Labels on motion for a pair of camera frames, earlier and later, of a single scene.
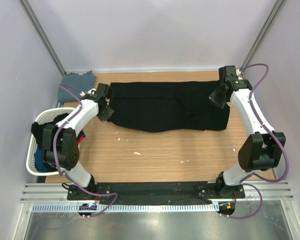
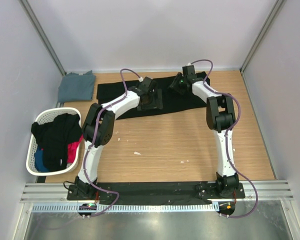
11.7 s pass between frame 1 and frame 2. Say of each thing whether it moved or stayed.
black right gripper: moved
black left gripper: moved
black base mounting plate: stayed
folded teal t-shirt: stayed
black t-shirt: moved
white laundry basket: stayed
